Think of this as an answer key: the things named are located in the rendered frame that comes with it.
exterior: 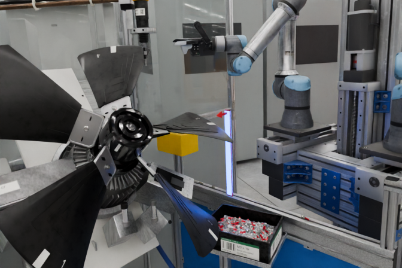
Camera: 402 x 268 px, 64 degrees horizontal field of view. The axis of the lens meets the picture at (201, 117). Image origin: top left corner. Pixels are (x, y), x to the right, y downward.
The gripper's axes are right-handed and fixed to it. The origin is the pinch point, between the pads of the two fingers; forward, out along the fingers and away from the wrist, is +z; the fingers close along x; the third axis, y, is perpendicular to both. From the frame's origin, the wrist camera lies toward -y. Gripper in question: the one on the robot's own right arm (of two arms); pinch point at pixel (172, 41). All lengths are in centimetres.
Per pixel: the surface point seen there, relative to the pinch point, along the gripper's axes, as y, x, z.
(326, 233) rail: 50, -81, -40
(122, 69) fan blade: 2, -59, 17
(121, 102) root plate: 9, -68, 17
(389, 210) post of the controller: 37, -91, -52
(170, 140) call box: 37.7, -31.0, 4.4
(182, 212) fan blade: 31, -92, 3
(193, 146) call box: 41, -32, -5
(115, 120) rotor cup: 11, -80, 17
